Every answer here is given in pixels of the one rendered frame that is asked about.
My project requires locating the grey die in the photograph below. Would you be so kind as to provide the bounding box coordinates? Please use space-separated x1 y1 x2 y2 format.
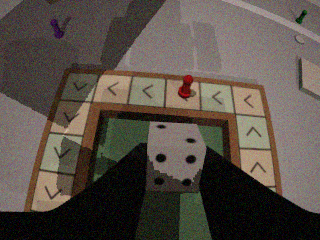
145 121 207 192

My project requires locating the green pawn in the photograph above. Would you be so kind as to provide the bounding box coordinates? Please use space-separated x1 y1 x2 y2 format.
296 11 307 24

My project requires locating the wooden game board with dice tray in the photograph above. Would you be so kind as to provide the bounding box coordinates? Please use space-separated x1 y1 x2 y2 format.
29 72 276 240

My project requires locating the tan rectangular block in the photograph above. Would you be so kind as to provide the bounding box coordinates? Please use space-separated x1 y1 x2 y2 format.
47 0 61 5

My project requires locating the purple game pawn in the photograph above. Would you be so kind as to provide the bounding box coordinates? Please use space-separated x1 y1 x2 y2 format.
51 19 64 39

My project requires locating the beige flat round disc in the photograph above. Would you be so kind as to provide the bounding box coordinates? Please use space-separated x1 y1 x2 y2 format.
295 36 304 44

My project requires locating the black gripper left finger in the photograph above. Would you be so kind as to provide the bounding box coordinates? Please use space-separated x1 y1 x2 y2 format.
0 143 148 240

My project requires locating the beige flat square slab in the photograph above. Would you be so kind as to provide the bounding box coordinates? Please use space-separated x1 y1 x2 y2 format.
299 57 320 101

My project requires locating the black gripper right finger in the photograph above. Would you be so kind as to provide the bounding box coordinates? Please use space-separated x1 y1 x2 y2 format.
199 147 320 240

